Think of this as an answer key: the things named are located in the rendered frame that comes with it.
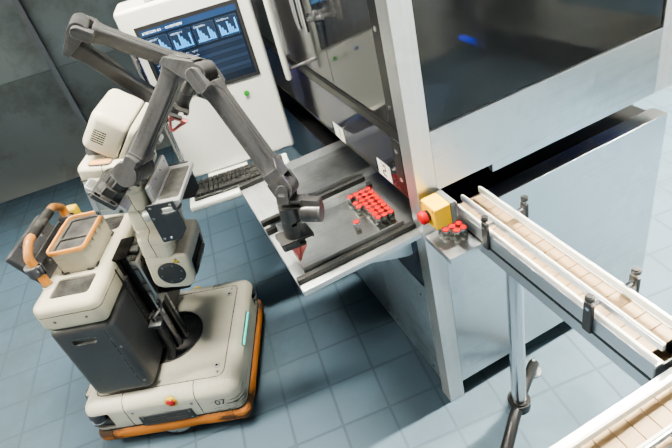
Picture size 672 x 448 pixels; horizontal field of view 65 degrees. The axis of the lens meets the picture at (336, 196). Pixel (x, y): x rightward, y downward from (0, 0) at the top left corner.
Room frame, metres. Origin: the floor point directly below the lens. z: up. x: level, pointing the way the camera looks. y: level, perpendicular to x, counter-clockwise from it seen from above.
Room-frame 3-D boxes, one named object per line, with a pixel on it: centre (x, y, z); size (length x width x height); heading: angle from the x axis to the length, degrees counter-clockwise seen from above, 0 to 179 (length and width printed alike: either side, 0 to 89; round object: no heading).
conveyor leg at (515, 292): (1.07, -0.44, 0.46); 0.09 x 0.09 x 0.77; 16
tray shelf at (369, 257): (1.51, 0.03, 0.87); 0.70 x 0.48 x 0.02; 16
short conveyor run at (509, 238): (0.92, -0.49, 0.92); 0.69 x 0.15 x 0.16; 16
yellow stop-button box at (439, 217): (1.16, -0.27, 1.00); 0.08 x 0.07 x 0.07; 106
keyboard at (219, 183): (1.96, 0.38, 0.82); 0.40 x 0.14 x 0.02; 96
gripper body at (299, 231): (1.23, 0.15, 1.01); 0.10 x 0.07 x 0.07; 108
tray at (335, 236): (1.34, 0.02, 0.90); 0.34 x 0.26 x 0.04; 106
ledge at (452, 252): (1.16, -0.31, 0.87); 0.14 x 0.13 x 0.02; 106
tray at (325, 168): (1.69, 0.01, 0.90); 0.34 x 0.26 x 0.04; 106
